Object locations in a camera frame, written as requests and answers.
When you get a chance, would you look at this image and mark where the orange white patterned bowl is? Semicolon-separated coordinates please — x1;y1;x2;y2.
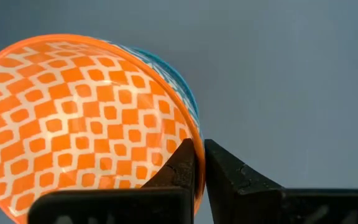
0;33;206;224

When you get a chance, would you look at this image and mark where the blue white patterned bowl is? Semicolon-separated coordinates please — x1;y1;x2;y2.
99;39;203;138

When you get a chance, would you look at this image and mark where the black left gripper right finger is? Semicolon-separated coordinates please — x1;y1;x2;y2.
204;139;358;224

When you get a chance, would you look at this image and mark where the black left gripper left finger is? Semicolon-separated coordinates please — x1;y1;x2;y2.
28;138;196;224

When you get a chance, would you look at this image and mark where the blue table mat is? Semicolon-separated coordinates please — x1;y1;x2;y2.
0;0;358;224

